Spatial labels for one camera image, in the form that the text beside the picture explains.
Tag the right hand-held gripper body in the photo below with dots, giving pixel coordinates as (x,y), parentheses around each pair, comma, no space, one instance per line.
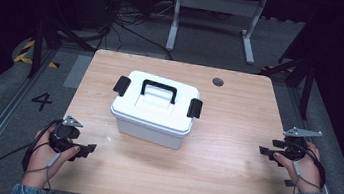
(294,146)

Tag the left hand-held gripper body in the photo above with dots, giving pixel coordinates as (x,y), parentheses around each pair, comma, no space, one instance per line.
(62,133)

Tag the white plastic storage box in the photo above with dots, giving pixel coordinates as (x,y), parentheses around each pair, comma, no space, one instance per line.
(153,118)

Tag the person's right hand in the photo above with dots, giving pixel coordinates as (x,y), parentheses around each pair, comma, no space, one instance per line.
(309,175)

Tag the person's left hand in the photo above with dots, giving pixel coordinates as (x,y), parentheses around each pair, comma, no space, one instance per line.
(40,160)

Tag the black tripod stand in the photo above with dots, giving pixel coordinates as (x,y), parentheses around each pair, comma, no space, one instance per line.
(36,49)
(307,88)

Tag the yellow black hazard tape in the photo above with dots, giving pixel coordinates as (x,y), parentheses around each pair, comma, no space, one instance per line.
(23,56)

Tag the round dark table grommet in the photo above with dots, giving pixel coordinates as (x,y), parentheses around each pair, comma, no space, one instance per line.
(217,82)

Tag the white metal stand frame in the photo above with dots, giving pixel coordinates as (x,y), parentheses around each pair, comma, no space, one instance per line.
(217,2)

